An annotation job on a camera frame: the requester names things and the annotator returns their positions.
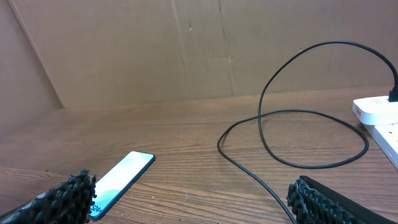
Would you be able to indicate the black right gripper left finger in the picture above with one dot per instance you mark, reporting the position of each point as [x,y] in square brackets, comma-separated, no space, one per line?
[67,203]

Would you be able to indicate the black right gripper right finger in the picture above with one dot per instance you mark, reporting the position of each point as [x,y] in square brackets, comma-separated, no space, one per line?
[313,202]

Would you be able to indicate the Galaxy S24+ smartphone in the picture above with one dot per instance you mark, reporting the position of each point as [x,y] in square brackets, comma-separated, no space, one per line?
[116,182]

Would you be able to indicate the white charger plug adapter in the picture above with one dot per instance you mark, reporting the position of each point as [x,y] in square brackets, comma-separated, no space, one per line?
[375,111]

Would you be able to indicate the white power strip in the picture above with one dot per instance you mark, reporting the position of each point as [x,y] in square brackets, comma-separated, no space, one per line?
[386,138]

